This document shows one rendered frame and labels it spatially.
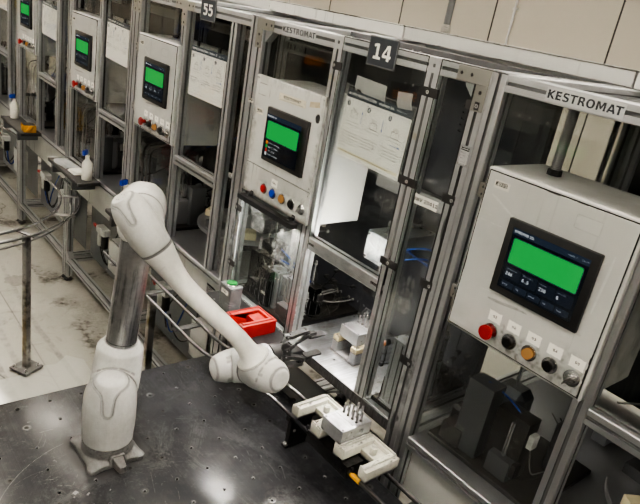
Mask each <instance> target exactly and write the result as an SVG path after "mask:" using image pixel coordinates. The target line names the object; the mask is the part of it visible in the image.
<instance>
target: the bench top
mask: <svg viewBox="0 0 640 504"><path fill-rule="evenodd" d="M209 363H210V359H209V358H208V357H206V356H201V357H197V358H193V359H189V360H185V361H181V362H176V363H172V364H168V365H164V366H160V367H156V368H151V369H147V370H143V371H141V377H140V383H139V388H138V391H137V408H136V419H135V426H134V431H133V440H134V442H135V443H136V445H137V446H138V447H139V448H140V449H141V450H142V451H143V452H144V458H143V459H142V460H138V461H132V462H129V463H126V465H127V471H126V472H125V473H123V474H119V473H118V472H117V471H116V470H115V469H114V468H111V469H108V470H105V471H102V472H100V473H98V474H97V475H95V476H89V475H87V473H86V467H85V465H84V464H83V462H82V460H81V458H80V457H79V455H78V453H77V451H76V450H75V448H74V447H72V446H71V445H70V439H71V438H72V437H75V436H82V425H81V416H82V403H83V396H84V391H85V388H86V386H87V384H85V385H80V386H76V387H72V388H68V389H64V390H59V391H55V392H51V393H47V394H44V395H39V396H35V397H30V398H26V399H22V400H18V401H14V402H9V403H5V404H1V405H0V504H378V503H377V502H376V501H375V500H374V499H373V498H372V497H371V496H370V495H369V494H368V493H367V492H366V491H365V490H364V489H363V488H362V487H361V486H360V485H358V484H357V483H356V482H355V481H354V480H353V479H352V478H351V477H348V478H346V479H344V478H343V477H342V476H341V475H340V474H339V473H338V472H337V471H336V470H335V469H334V468H333V467H332V466H331V465H330V464H329V463H328V462H327V461H326V460H325V459H324V458H323V457H322V456H321V455H320V454H319V453H318V452H317V451H316V450H315V449H314V448H313V447H312V446H311V445H310V444H309V443H308V442H307V441H304V442H302V443H299V444H296V445H294V446H291V447H289V448H286V449H284V448H283V447H282V446H281V443H282V442H284V441H285V438H286V432H287V427H288V421H287V420H286V416H287V414H286V413H285V412H284V411H283V410H282V409H281V408H280V407H279V406H278V405H277V404H276V403H275V402H273V401H272V400H271V399H270V398H269V397H268V396H266V395H265V394H264V393H262V392H260V391H257V390H255V389H252V388H250V387H248V386H247V385H246V384H243V383H233V382H229V383H223V382H217V381H215V380H214V379H213V378H212V376H211V374H210V371H209ZM17 407H19V408H20V410H18V411H16V410H15V408H17ZM364 484H365V485H367V486H368V487H369V488H370V489H371V490H372V491H373V492H374V493H375V494H376V495H377V496H378V497H379V498H380V499H381V500H382V501H383V502H384V503H385V504H403V503H402V502H401V501H400V500H399V499H398V498H397V497H396V496H395V495H394V494H392V493H391V492H390V491H389V490H388V489H387V488H386V487H385V486H384V485H383V484H382V483H381V482H380V481H379V480H378V479H376V478H375V479H373V480H370V481H368V482H366V483H364Z"/></svg>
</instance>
